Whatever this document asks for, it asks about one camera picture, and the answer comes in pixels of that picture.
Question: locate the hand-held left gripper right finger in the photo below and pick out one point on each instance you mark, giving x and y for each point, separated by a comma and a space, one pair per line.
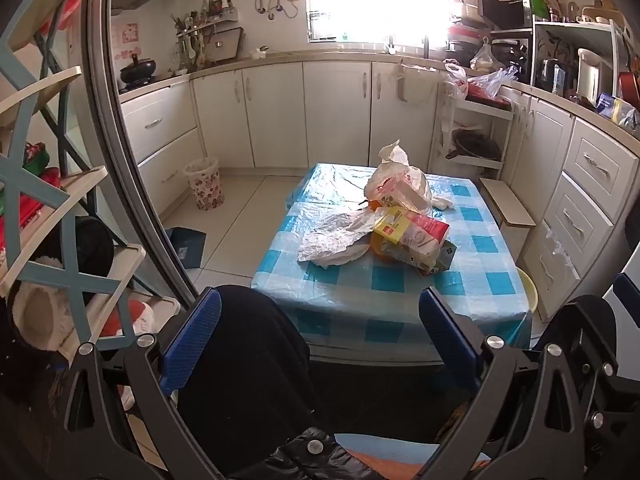
450, 340

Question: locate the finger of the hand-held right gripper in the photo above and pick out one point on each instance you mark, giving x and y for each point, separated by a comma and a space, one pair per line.
592, 325
628, 291

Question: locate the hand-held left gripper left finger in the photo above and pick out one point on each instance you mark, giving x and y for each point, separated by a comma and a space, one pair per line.
192, 340

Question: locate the white tissue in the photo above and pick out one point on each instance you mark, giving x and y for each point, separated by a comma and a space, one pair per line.
442, 203

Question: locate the toasted bread slice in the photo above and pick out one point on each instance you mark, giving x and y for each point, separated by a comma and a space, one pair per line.
374, 204

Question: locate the person's black clothing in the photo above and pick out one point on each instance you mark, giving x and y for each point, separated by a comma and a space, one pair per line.
240, 370

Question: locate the red white slipper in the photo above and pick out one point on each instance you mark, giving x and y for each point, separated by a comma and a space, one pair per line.
135, 316

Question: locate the blue checked tablecloth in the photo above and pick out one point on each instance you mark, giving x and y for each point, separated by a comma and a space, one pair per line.
400, 300

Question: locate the clear green snack packet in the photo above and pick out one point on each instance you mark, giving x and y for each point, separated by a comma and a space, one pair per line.
437, 260

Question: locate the blue dustpan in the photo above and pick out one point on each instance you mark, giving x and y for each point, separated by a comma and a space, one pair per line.
187, 247

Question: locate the cream kitchen base cabinet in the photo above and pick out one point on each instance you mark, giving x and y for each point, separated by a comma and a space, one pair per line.
575, 185
300, 110
165, 135

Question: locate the blue and orange cloth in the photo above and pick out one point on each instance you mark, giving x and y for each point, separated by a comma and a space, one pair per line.
395, 452

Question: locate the yellow red snack packet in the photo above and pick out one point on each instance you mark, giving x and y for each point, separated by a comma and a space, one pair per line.
395, 222

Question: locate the black hat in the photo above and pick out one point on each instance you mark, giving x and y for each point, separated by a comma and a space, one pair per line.
92, 250

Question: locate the cream wooden step stool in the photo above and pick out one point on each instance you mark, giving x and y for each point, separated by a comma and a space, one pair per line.
510, 205

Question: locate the floral wastebasket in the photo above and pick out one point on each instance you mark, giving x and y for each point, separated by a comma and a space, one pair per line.
204, 185

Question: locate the crumpled foil on plate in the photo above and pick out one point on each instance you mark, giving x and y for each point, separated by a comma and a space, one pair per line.
330, 240

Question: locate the beige plush slipper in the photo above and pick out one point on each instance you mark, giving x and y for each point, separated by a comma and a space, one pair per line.
35, 310

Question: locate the white red-print plastic bag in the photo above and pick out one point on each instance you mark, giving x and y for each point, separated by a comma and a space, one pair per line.
400, 185

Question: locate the blue box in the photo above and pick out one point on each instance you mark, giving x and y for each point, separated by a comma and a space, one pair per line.
607, 105

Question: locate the black lidded frying pan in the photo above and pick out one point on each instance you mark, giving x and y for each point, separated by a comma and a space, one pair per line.
475, 146

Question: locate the red pan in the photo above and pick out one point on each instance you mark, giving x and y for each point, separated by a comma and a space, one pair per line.
630, 85

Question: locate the white electric kettle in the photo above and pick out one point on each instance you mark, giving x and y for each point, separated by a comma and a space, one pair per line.
592, 75

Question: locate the blue and cream shelf unit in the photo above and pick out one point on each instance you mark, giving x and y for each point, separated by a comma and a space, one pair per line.
30, 180

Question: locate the black kettle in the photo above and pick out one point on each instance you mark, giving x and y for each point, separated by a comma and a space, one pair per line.
550, 75

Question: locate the white shelf trolley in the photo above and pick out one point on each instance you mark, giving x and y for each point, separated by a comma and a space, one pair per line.
486, 109

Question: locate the red green packet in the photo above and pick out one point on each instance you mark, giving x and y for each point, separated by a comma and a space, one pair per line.
35, 157

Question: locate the clear plastic bag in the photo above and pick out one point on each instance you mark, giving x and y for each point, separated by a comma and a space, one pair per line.
492, 82

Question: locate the white red hanging plastic bag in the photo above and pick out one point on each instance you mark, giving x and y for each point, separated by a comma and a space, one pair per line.
456, 80

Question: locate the black toaster oven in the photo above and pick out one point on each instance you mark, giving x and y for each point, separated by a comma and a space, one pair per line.
510, 52

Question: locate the white countertop rack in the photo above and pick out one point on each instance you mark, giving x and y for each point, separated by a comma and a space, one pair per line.
575, 30

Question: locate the plastic bag with food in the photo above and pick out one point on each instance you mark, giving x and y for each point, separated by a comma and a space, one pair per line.
484, 59

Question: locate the black wok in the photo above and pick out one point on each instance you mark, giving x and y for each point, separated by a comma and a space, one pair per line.
137, 71

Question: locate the metal faucet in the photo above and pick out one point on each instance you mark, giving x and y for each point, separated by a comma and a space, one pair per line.
426, 46

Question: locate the dark cutting board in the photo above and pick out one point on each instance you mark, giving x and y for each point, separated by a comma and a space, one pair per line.
225, 44

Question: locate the utensil rack with utensils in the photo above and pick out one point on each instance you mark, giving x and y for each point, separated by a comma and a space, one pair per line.
192, 37

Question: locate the stack of bowls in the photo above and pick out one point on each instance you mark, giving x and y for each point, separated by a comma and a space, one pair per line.
465, 32

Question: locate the black microwave oven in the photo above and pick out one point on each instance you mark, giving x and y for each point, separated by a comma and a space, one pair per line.
502, 7

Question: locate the row of seasoning bottles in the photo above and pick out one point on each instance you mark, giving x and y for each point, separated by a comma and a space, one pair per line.
216, 8

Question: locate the kitchen window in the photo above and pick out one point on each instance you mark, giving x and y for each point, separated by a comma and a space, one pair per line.
375, 0

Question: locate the metal door frame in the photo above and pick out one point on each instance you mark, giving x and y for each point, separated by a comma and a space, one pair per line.
107, 110

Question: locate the pink wall stickers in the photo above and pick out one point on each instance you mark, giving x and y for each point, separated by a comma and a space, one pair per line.
127, 35

